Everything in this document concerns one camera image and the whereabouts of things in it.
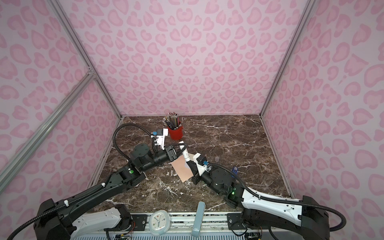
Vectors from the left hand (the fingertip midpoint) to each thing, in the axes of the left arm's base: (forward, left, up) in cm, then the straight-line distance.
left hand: (187, 144), depth 64 cm
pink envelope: (+3, +5, -32) cm, 32 cm away
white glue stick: (-2, +1, -3) cm, 4 cm away
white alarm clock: (-25, +15, -29) cm, 41 cm away
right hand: (-4, +1, -8) cm, 8 cm away
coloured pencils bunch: (+30, +12, -18) cm, 37 cm away
